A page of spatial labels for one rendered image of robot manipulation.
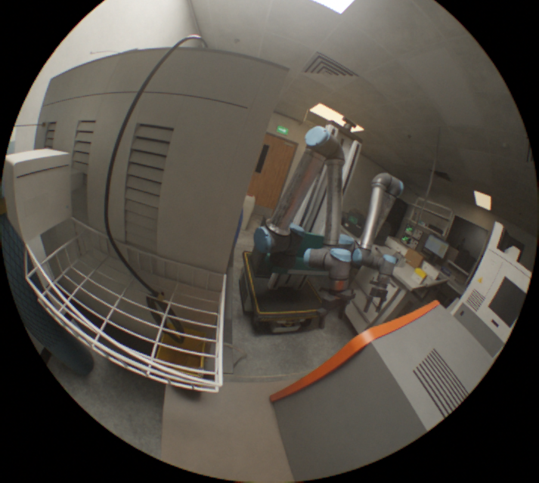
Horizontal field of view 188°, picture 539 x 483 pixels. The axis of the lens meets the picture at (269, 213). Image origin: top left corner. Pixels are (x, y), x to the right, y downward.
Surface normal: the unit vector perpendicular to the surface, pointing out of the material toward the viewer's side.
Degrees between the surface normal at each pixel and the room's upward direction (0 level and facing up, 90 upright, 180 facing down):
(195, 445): 0
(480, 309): 90
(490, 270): 90
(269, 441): 0
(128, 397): 0
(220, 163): 90
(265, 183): 90
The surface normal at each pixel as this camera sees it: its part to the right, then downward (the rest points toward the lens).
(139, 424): 0.31, -0.92
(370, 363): -0.94, -0.25
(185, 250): 0.16, 0.32
